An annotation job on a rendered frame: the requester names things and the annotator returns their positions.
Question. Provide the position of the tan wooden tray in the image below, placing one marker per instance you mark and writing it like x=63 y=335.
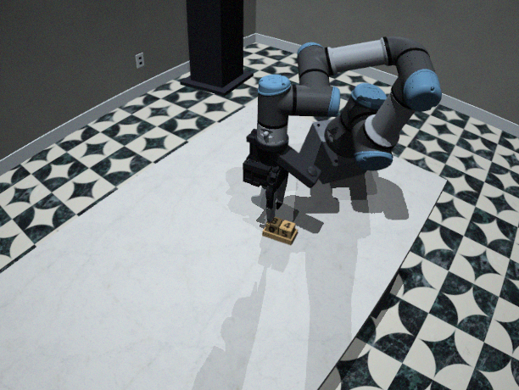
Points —
x=280 y=238

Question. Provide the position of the tan cube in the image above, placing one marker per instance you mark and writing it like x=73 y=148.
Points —
x=287 y=229
x=273 y=227

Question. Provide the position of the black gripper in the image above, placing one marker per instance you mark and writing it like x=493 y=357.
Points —
x=260 y=170

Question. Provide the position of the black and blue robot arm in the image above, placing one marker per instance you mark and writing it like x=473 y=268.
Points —
x=416 y=89

